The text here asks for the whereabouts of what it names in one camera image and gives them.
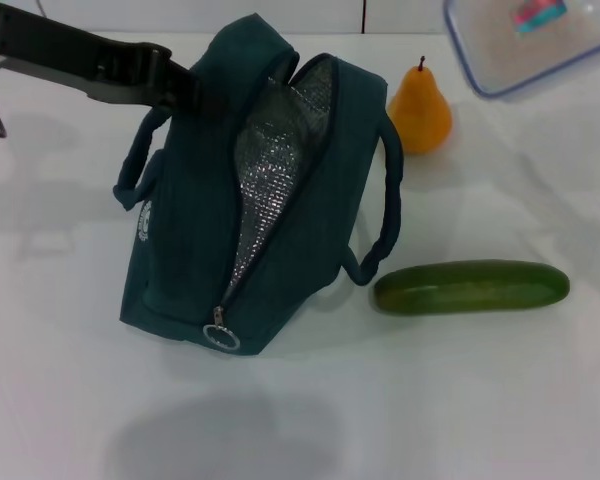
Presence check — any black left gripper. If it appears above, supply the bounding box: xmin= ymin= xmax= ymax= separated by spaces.
xmin=0 ymin=2 xmax=204 ymax=119

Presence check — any dark teal insulated lunch bag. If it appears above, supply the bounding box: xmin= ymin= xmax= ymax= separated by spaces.
xmin=112 ymin=14 xmax=406 ymax=357

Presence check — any orange yellow pear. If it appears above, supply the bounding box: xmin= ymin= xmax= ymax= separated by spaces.
xmin=386 ymin=55 xmax=454 ymax=156

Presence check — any green cucumber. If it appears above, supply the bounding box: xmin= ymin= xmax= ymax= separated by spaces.
xmin=373 ymin=259 xmax=572 ymax=318

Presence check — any clear plastic container blue rim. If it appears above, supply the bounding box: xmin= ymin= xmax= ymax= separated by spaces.
xmin=441 ymin=0 xmax=600 ymax=102

